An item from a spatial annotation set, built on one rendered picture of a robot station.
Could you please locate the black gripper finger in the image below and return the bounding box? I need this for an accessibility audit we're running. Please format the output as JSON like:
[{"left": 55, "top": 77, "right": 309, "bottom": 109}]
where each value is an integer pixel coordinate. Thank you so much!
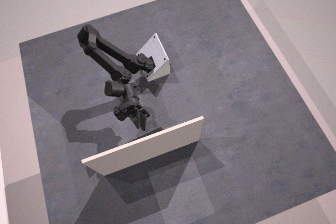
[
  {"left": 140, "top": 114, "right": 148, "bottom": 131},
  {"left": 124, "top": 108, "right": 140, "bottom": 129}
]

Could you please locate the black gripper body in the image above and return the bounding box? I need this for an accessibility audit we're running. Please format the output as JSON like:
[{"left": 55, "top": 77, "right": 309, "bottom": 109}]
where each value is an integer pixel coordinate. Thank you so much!
[{"left": 118, "top": 93, "right": 150, "bottom": 117}]

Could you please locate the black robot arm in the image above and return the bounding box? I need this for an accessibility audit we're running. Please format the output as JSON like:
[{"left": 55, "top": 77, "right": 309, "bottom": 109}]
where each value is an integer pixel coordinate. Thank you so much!
[{"left": 77, "top": 24, "right": 156, "bottom": 98}]

